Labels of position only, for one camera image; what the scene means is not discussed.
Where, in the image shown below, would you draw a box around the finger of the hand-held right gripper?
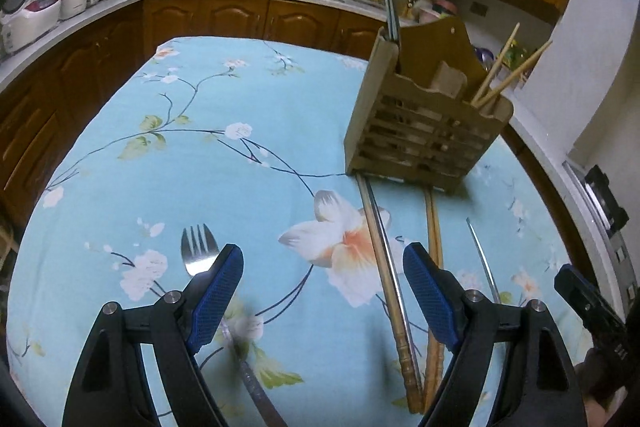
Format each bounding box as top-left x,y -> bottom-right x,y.
554,264 -> 631,358

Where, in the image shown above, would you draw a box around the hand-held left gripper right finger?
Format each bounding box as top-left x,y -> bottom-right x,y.
401,241 -> 588,427

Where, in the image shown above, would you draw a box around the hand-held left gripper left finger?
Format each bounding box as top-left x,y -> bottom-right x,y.
61,243 -> 246,427

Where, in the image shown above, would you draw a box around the metal fork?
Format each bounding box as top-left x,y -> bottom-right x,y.
181,223 -> 288,427

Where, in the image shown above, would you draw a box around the wooden utensil holder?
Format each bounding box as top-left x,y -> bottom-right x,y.
344,18 -> 515,195

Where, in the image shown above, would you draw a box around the gas stove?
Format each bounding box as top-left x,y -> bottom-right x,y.
562,159 -> 640,323

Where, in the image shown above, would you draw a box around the blue floral tablecloth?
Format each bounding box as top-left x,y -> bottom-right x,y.
0,36 -> 616,427

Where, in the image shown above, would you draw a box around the wooden lower cabinets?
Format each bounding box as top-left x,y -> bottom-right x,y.
0,0 -> 386,228

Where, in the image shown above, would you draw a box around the white rice cooker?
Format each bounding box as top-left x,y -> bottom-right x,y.
0,0 -> 62,55

